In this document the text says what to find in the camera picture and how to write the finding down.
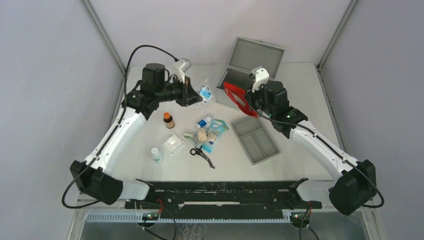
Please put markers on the small green white box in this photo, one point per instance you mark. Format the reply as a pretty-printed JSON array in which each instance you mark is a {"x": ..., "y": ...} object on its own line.
[{"x": 188, "y": 135}]

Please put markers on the grey plastic divider tray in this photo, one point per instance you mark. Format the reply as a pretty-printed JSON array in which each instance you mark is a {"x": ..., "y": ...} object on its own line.
[{"x": 255, "y": 140}]

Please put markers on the clear bottle white cap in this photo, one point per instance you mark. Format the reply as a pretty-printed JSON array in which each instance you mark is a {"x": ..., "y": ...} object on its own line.
[{"x": 157, "y": 155}]

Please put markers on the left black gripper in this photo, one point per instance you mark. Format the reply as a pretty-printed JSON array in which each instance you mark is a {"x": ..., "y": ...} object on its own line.
[{"x": 187, "y": 98}]

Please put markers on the beige bandage roll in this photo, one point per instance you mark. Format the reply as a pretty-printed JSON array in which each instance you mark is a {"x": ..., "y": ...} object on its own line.
[{"x": 202, "y": 135}]

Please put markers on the red first aid pouch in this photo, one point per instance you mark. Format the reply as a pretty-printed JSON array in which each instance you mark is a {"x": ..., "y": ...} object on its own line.
[{"x": 237, "y": 96}]

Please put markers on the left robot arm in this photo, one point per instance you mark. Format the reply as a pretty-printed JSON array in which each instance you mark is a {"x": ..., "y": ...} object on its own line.
[{"x": 94, "y": 175}]

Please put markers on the grey metal medicine box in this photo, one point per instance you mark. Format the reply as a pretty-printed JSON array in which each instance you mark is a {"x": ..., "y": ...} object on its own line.
[{"x": 247, "y": 55}]

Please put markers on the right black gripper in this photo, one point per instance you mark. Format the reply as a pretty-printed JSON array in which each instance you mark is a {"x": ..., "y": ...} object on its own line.
[{"x": 250, "y": 95}]

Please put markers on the blue plaster packet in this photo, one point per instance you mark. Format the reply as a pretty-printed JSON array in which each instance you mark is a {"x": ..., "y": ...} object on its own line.
[{"x": 214, "y": 131}]

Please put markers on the brown bottle orange cap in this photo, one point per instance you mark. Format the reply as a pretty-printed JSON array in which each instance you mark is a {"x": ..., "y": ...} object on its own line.
[{"x": 168, "y": 120}]

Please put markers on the black medical scissors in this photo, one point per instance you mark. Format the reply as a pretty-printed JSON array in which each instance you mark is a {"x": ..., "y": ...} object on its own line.
[{"x": 199, "y": 152}]

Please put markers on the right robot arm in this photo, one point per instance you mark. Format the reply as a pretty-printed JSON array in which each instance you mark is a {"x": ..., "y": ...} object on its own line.
[{"x": 353, "y": 183}]

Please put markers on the bagged white gauze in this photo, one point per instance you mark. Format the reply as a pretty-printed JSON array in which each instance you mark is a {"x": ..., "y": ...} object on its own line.
[{"x": 172, "y": 143}]

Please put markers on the bagged small blue box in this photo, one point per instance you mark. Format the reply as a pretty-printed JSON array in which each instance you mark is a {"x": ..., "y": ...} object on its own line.
[{"x": 206, "y": 93}]

